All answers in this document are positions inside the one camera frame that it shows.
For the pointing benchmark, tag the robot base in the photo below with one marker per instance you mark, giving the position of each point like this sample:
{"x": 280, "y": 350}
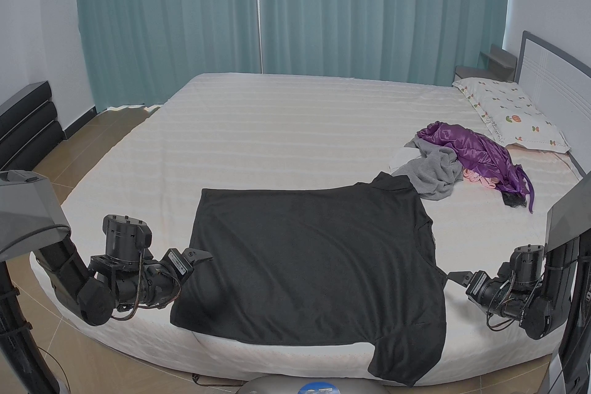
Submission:
{"x": 309, "y": 386}

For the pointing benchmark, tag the black lace garment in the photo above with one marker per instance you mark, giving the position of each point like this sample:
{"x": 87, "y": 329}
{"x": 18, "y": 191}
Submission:
{"x": 512, "y": 199}

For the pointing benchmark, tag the purple satin garment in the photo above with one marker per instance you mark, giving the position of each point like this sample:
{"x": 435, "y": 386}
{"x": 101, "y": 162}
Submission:
{"x": 475, "y": 149}

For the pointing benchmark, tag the white printed pillow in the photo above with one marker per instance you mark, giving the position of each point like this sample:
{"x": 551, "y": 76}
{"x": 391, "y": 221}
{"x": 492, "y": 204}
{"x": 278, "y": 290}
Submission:
{"x": 512, "y": 115}

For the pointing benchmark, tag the bed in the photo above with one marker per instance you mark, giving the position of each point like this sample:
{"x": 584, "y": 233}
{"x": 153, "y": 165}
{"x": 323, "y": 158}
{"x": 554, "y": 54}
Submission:
{"x": 286, "y": 129}

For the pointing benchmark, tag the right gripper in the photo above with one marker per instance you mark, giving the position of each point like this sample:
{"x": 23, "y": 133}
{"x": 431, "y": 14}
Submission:
{"x": 487, "y": 293}

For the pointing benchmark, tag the black T-shirt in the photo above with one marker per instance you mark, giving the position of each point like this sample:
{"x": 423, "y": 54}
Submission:
{"x": 314, "y": 253}

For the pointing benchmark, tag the grey bedside table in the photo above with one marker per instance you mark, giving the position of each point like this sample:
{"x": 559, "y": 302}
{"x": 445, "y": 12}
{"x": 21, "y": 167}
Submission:
{"x": 489, "y": 64}

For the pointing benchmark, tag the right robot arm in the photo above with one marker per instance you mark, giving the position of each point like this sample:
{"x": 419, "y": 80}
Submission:
{"x": 554, "y": 281}

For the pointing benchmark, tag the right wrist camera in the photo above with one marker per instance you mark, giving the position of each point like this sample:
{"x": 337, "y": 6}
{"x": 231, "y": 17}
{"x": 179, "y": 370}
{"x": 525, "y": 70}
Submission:
{"x": 504, "y": 270}

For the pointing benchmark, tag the white garment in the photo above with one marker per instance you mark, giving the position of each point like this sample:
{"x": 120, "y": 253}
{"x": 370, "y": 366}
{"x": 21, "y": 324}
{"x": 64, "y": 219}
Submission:
{"x": 401, "y": 161}

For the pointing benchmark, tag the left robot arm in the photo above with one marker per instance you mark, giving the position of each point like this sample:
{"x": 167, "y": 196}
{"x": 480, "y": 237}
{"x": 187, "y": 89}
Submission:
{"x": 60, "y": 272}

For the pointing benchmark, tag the pink garment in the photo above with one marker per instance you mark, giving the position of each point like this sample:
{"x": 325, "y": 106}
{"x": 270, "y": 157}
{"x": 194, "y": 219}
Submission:
{"x": 480, "y": 179}

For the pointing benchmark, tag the grey garment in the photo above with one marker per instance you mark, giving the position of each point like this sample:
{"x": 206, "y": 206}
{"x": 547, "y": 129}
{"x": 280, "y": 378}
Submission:
{"x": 434, "y": 177}

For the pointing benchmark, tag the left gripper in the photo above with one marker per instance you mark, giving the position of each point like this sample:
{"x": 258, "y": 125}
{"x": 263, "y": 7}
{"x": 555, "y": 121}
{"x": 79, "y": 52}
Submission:
{"x": 164, "y": 281}

